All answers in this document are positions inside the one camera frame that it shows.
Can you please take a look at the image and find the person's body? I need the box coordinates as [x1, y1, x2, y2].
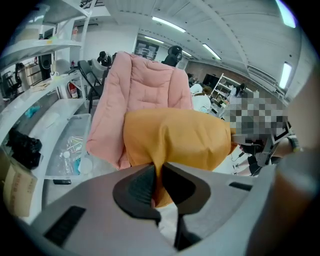
[223, 92, 292, 141]

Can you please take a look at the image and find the black crumpled bag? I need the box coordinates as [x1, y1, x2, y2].
[6, 128, 43, 170]

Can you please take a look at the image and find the brown cardboard box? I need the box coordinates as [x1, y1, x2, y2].
[1, 156, 38, 218]

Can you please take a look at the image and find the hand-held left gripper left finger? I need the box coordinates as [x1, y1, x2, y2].
[29, 163, 177, 256]

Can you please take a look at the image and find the red fire extinguisher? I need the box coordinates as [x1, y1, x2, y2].
[67, 81, 80, 100]

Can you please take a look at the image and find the white metal rack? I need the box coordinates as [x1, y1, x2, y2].
[211, 72, 241, 112]

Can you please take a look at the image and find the black monitor screen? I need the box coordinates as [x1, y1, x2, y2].
[202, 73, 219, 87]

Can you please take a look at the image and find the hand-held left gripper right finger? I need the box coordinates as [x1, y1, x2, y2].
[161, 161, 278, 252]

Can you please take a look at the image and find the black loudspeaker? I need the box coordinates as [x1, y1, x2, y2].
[37, 53, 55, 81]

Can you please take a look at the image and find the ceiling light strip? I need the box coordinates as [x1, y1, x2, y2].
[143, 35, 165, 44]
[201, 43, 222, 61]
[278, 61, 293, 90]
[274, 0, 298, 29]
[151, 16, 187, 33]

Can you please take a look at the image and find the white shelving unit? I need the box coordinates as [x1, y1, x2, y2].
[0, 0, 113, 226]

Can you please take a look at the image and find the clear plastic storage bin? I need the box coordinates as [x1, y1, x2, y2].
[44, 113, 93, 186]

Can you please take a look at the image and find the teal glove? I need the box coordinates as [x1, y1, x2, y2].
[24, 105, 41, 119]

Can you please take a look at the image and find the orange cushion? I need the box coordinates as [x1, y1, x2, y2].
[123, 107, 238, 208]

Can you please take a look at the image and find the person's right forearm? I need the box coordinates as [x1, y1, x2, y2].
[274, 139, 302, 161]

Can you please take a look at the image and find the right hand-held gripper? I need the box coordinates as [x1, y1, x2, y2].
[231, 121, 293, 168]

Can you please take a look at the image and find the pink padded armchair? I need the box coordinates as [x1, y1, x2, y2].
[86, 51, 195, 171]

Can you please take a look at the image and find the black folding chair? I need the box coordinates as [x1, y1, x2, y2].
[77, 59, 110, 114]

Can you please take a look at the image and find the person's left hand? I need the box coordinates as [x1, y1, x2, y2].
[246, 69, 320, 256]

